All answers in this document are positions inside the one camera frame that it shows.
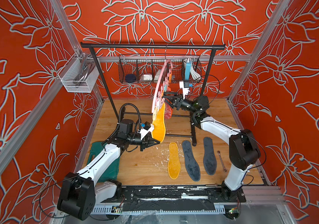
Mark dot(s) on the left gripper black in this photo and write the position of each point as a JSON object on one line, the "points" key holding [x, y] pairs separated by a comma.
{"points": [[145, 143]]}

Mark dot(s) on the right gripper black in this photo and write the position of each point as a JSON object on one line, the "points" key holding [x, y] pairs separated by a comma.
{"points": [[178, 103]]}

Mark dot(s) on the red insole front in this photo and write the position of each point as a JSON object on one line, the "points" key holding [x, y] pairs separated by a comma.
{"points": [[168, 112]]}

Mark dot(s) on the yellow insole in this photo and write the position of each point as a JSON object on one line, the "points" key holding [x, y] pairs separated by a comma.
{"points": [[173, 165], [159, 131]]}

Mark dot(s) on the pink clip hanger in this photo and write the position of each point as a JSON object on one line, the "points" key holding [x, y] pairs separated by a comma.
{"points": [[162, 85]]}

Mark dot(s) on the yellow insole front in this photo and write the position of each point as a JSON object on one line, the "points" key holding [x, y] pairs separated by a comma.
{"points": [[173, 165]]}

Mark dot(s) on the dark grey insole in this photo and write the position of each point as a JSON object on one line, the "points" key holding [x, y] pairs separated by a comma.
{"points": [[209, 159], [191, 164]]}

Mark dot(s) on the dark grey insole front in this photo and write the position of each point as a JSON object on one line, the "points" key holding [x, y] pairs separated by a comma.
{"points": [[209, 159]]}

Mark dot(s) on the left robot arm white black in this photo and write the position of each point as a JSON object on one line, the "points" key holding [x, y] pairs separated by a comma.
{"points": [[79, 192]]}

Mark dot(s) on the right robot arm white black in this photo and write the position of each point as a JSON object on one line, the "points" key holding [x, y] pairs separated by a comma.
{"points": [[243, 148]]}

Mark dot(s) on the grey item in basket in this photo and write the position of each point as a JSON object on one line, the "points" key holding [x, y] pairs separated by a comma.
{"points": [[157, 75]]}

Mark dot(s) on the white box in basket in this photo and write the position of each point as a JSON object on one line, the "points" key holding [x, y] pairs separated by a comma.
{"points": [[146, 78]]}

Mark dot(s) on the light blue box in basket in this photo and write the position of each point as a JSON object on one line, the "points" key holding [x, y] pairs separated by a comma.
{"points": [[188, 66]]}

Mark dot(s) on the dark blue round item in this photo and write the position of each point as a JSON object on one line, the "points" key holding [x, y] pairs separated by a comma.
{"points": [[130, 78]]}

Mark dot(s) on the green plastic tool case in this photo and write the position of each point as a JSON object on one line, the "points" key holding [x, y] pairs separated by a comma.
{"points": [[112, 171]]}

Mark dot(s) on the silver wrench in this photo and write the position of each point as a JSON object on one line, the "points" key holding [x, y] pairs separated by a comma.
{"points": [[222, 162]]}

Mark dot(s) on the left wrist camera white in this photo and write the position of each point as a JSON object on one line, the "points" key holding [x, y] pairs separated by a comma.
{"points": [[145, 128]]}

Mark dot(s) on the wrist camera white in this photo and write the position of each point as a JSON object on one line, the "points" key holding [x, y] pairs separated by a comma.
{"points": [[145, 128], [185, 85]]}

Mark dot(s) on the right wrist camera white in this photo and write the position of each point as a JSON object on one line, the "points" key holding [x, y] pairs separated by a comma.
{"points": [[185, 85]]}

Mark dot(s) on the black wire wall basket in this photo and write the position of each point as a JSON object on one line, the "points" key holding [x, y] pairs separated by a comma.
{"points": [[147, 69]]}

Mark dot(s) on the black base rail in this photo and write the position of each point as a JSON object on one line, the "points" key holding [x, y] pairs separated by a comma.
{"points": [[177, 198]]}

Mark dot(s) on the white mesh wall basket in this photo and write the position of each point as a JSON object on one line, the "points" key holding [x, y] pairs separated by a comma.
{"points": [[80, 74]]}

